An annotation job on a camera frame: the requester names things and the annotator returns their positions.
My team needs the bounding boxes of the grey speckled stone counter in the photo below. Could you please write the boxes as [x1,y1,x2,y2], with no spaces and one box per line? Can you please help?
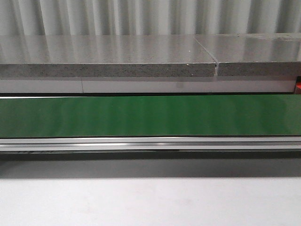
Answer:
[0,33,301,94]

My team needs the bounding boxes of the green conveyor belt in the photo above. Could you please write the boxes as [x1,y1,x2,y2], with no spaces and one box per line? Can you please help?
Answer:
[0,94,301,138]

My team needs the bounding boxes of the orange object at right edge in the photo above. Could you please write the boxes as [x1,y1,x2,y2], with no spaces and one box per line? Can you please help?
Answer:
[294,76,301,94]

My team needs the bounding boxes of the grey pleated curtain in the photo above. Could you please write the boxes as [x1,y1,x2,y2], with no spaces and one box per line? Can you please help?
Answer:
[0,0,301,35]

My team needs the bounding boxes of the aluminium conveyor frame rail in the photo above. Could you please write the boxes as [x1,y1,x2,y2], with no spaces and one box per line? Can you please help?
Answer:
[0,136,301,160]

